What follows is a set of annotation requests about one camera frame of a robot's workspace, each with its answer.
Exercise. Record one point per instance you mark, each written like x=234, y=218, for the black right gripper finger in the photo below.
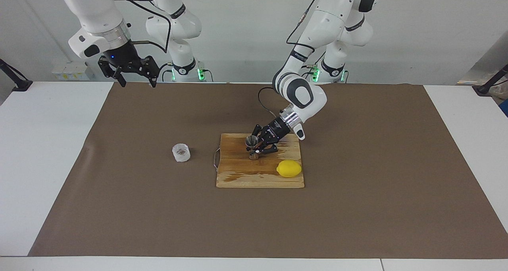
x=109, y=66
x=151, y=66

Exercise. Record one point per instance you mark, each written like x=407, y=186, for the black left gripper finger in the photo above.
x=268, y=148
x=258, y=131

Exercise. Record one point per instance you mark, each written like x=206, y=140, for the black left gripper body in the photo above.
x=274, y=132

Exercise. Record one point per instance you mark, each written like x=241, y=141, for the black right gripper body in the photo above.
x=123, y=56

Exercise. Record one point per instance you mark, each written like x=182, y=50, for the steel double jigger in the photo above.
x=251, y=141

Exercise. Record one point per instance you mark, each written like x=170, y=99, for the clear plastic cup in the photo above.
x=181, y=152

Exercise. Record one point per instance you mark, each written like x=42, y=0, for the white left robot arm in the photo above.
x=329, y=21

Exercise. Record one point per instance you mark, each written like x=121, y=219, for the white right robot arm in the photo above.
x=95, y=9

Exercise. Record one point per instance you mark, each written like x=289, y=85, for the yellow lemon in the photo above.
x=289, y=168

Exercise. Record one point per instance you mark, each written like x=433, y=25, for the white box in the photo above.
x=73, y=70

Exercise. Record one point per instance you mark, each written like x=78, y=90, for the wooden cutting board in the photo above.
x=238, y=172

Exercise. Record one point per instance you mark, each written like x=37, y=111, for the black clamp stand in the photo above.
x=482, y=90
x=22, y=85

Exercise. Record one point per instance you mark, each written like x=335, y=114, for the brown table mat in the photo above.
x=119, y=207

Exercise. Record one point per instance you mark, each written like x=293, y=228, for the clear plastic bag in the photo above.
x=499, y=91

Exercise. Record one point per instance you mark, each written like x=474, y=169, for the blue object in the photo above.
x=505, y=108

